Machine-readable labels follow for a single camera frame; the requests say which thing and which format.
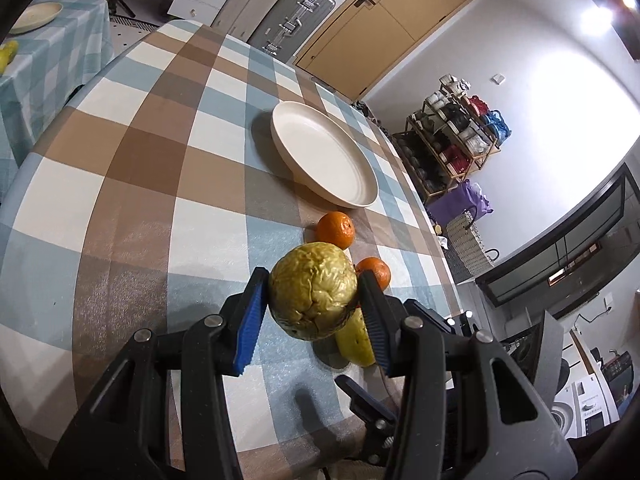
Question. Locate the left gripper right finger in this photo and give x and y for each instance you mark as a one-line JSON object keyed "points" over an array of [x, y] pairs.
{"points": [[467, 409]]}

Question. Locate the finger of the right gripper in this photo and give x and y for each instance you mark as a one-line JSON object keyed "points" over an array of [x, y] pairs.
{"points": [[371, 411]]}

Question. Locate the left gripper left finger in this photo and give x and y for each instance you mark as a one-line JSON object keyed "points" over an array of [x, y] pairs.
{"points": [[121, 430]]}

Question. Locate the bumpy yellow-green citrus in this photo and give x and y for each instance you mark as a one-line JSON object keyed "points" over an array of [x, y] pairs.
{"points": [[313, 291]]}

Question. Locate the orange mandarin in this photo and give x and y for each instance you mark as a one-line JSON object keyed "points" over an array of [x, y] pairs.
{"points": [[336, 228], [378, 267]]}

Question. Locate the woven basket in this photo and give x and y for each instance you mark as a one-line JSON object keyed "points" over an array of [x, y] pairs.
{"points": [[466, 243]]}

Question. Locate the purple bag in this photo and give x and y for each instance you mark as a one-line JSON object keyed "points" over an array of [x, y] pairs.
{"points": [[468, 196]]}

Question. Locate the brown blue checkered tablecloth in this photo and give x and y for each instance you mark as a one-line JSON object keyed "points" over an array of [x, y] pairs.
{"points": [[151, 198]]}

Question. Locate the large cream plate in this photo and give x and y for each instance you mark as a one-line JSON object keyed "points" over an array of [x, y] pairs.
{"points": [[322, 156]]}

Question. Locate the wooden shoe rack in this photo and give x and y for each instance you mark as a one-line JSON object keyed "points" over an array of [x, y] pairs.
{"points": [[451, 136]]}

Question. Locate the wooden door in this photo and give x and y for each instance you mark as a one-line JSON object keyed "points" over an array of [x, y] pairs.
{"points": [[363, 40]]}

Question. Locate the teal checkered side tablecloth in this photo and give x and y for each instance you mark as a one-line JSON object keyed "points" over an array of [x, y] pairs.
{"points": [[51, 63]]}

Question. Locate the silver suitcase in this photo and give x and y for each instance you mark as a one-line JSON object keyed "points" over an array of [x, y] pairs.
{"points": [[288, 25]]}

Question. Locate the green lemon on side table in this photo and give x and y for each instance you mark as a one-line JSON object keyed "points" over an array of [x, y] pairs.
{"points": [[8, 50]]}

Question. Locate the small cream plate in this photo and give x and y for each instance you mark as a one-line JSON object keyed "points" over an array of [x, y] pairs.
{"points": [[35, 16]]}

